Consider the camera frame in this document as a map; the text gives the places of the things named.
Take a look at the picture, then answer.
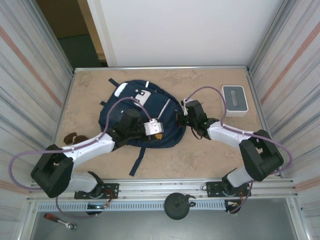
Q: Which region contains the navy blue backpack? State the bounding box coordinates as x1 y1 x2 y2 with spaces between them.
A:
98 77 188 177

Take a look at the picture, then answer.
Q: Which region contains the white box grey slotted lid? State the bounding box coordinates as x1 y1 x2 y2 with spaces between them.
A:
221 84 249 118

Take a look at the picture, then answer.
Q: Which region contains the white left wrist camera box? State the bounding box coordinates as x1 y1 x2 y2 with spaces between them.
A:
143 119 165 137

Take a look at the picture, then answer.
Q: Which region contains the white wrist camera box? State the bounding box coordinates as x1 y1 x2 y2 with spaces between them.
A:
181 98 191 116
143 119 165 137

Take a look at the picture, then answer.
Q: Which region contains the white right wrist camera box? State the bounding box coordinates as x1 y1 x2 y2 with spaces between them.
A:
181 98 191 116

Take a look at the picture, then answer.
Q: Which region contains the aluminium front rail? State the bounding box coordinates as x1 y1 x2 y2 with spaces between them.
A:
29 177 299 202

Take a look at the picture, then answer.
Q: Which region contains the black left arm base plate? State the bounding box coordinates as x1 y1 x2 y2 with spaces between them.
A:
74 182 120 200

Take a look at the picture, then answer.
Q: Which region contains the grey slotted cable duct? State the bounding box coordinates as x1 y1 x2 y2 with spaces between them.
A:
36 201 230 212

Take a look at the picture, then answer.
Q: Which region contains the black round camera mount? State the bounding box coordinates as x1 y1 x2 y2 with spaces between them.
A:
163 192 196 221

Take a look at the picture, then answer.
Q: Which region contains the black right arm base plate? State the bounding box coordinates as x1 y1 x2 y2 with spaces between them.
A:
206 181 252 198

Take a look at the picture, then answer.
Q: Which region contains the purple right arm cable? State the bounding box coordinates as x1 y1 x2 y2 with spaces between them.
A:
185 86 293 215

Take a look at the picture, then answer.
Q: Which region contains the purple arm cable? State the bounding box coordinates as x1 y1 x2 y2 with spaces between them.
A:
185 86 293 215
9 96 153 219

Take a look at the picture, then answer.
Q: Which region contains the white door frame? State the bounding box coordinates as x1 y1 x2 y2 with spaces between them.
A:
86 0 118 68

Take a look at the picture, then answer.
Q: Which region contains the red handled ratchet wrench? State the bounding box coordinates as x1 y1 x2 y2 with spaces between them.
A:
43 212 77 231

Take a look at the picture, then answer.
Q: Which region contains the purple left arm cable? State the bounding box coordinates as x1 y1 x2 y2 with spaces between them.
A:
9 96 153 219

